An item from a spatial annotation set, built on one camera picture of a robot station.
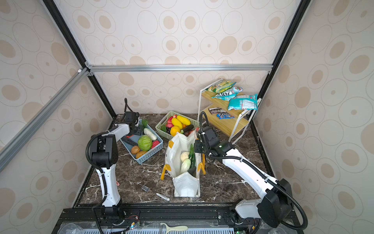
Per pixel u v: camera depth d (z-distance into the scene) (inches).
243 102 29.3
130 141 39.7
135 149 36.3
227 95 30.7
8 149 20.2
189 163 34.2
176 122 41.7
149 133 39.4
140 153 35.9
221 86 31.9
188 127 42.1
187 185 30.2
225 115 37.4
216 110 39.0
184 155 35.5
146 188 32.6
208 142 22.9
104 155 22.9
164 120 43.0
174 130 38.0
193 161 34.8
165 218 29.4
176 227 27.6
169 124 41.9
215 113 38.3
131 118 33.6
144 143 34.4
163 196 31.3
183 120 41.7
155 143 37.6
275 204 15.5
